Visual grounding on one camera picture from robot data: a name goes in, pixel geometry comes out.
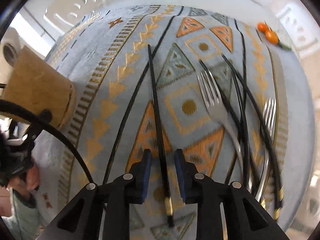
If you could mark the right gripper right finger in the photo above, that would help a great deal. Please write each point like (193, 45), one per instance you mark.
(245, 217)

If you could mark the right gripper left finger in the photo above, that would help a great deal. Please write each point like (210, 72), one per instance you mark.
(103, 212)

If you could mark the bamboo utensil holder cup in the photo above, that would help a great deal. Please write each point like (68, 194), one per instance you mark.
(36, 86)

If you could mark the black chopstick longest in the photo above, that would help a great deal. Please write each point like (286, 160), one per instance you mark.
(160, 145)

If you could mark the steel fork large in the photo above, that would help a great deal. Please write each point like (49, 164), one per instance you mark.
(216, 110)

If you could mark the light green sleeve forearm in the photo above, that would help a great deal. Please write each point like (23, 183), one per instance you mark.
(24, 220)

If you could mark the person's left hand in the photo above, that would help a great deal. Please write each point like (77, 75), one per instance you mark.
(31, 182)

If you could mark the steel fork small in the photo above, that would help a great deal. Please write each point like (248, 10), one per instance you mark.
(269, 113)

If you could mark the patterned blue table mat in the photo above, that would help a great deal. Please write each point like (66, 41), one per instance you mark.
(106, 57)

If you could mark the orange mandarin near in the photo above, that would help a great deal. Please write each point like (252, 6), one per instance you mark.
(272, 37)

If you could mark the orange mandarin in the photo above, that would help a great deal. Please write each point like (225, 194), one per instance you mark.
(262, 27)
(272, 37)

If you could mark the white chair far right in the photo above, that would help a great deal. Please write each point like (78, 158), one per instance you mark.
(299, 25)

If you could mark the orange mandarin far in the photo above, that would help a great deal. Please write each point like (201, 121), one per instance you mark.
(262, 27)

